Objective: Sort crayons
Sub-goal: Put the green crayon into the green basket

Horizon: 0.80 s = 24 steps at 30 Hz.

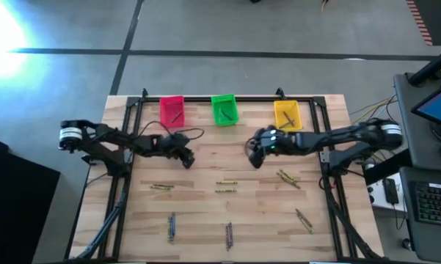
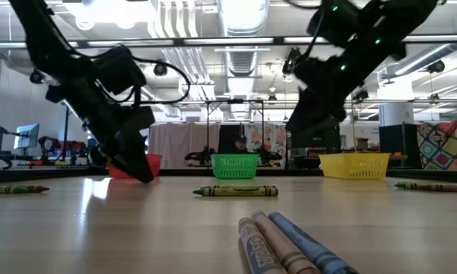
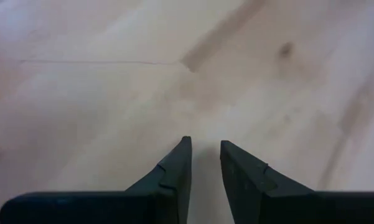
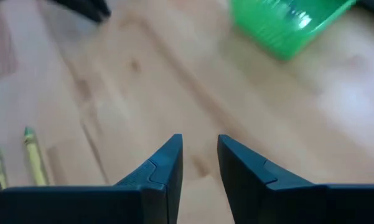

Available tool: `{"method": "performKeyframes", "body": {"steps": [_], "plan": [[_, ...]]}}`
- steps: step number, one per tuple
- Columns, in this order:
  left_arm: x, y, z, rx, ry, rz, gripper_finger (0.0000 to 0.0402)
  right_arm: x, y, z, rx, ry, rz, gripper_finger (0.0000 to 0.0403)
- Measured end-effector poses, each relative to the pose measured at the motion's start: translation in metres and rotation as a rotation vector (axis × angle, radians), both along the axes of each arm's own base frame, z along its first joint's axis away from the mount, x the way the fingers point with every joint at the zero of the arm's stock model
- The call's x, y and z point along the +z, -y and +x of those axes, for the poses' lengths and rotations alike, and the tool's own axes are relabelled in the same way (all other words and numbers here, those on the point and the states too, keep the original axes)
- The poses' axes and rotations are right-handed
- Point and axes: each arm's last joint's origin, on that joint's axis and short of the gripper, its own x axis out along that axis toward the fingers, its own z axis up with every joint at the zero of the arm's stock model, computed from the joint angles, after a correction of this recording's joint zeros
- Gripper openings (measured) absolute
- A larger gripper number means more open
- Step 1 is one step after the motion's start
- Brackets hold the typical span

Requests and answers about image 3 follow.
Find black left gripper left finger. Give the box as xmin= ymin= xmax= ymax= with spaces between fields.
xmin=0 ymin=136 xmax=193 ymax=224

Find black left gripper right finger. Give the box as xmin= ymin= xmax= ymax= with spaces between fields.
xmin=220 ymin=139 xmax=374 ymax=224

